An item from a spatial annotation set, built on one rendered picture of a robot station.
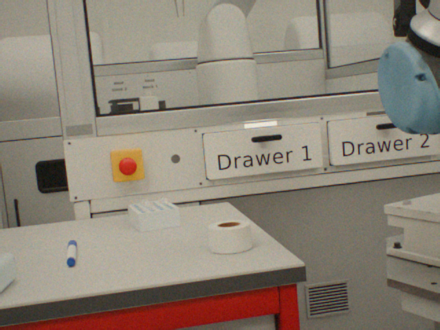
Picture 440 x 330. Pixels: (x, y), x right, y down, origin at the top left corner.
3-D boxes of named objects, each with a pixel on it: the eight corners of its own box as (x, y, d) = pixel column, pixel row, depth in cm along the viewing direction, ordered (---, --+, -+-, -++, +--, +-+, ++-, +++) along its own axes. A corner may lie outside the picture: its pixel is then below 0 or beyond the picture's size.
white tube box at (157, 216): (181, 226, 118) (179, 207, 118) (139, 232, 116) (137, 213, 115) (166, 216, 130) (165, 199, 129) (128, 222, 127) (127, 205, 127)
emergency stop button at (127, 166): (137, 174, 132) (135, 157, 131) (119, 177, 131) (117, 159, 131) (137, 173, 135) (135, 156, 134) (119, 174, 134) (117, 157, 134)
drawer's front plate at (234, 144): (322, 167, 146) (320, 122, 144) (207, 179, 141) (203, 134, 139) (320, 166, 147) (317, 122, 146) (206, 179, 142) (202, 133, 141)
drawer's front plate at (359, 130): (439, 153, 151) (437, 111, 150) (332, 166, 146) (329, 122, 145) (436, 153, 153) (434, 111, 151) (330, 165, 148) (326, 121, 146)
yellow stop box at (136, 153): (145, 179, 135) (141, 148, 134) (113, 183, 133) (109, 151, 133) (144, 177, 140) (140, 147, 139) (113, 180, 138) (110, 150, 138)
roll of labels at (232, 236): (225, 256, 92) (223, 232, 92) (201, 249, 98) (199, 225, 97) (260, 247, 96) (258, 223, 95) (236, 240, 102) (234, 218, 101)
